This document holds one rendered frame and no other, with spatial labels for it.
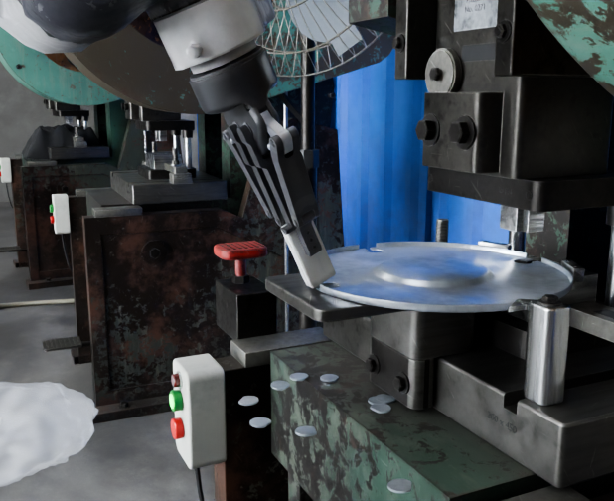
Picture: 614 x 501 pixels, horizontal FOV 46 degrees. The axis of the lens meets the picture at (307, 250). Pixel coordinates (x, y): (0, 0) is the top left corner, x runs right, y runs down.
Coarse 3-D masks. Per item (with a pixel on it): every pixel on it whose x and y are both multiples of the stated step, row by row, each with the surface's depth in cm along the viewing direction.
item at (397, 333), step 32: (288, 288) 73; (320, 320) 66; (384, 320) 79; (416, 320) 74; (448, 320) 75; (384, 352) 79; (416, 352) 74; (448, 352) 76; (384, 384) 80; (416, 384) 75
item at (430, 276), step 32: (352, 256) 87; (384, 256) 87; (416, 256) 84; (448, 256) 87; (480, 256) 87; (512, 256) 87; (320, 288) 72; (352, 288) 73; (384, 288) 73; (416, 288) 73; (448, 288) 73; (480, 288) 73; (512, 288) 73; (544, 288) 73
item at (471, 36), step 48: (480, 0) 74; (480, 48) 75; (432, 96) 78; (480, 96) 71; (528, 96) 71; (576, 96) 73; (432, 144) 79; (480, 144) 72; (528, 144) 72; (576, 144) 74
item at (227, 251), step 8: (216, 248) 104; (224, 248) 103; (232, 248) 102; (240, 248) 102; (248, 248) 103; (256, 248) 103; (264, 248) 103; (224, 256) 101; (232, 256) 101; (240, 256) 101; (248, 256) 102; (256, 256) 103; (240, 264) 104; (240, 272) 104
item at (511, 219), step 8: (504, 208) 83; (512, 208) 81; (504, 216) 83; (512, 216) 81; (520, 216) 81; (528, 216) 80; (536, 216) 81; (504, 224) 83; (512, 224) 82; (520, 224) 81; (528, 224) 80; (536, 224) 81; (528, 232) 81
